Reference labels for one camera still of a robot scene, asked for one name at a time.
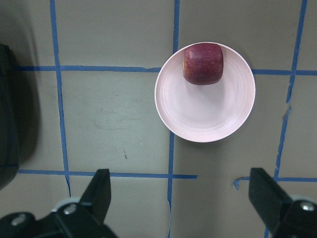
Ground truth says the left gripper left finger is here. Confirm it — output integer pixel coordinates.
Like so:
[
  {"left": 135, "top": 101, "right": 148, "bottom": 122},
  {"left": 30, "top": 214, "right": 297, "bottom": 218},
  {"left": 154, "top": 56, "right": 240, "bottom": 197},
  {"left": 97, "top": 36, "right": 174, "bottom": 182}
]
[{"left": 0, "top": 169, "right": 116, "bottom": 238}]

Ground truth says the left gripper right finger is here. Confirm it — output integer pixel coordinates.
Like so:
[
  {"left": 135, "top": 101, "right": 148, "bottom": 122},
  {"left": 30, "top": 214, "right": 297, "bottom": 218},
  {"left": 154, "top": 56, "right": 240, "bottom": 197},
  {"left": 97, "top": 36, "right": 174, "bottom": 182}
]
[{"left": 248, "top": 168, "right": 317, "bottom": 238}]

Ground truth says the red apple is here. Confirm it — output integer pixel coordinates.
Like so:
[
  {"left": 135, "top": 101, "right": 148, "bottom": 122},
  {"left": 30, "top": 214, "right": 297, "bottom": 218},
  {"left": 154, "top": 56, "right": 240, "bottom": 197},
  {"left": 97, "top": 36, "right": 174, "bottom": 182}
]
[{"left": 183, "top": 43, "right": 224, "bottom": 85}]

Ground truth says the pink plate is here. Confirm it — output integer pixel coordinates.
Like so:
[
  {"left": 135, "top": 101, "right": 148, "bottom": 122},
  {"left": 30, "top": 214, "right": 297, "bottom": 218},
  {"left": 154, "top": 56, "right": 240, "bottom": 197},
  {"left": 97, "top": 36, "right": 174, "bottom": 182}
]
[{"left": 154, "top": 44, "right": 256, "bottom": 143}]

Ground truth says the dark grey rice cooker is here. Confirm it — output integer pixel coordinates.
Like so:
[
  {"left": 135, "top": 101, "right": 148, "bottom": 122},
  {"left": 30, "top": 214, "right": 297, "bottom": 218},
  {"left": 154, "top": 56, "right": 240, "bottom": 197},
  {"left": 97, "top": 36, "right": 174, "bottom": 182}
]
[{"left": 0, "top": 44, "right": 20, "bottom": 189}]

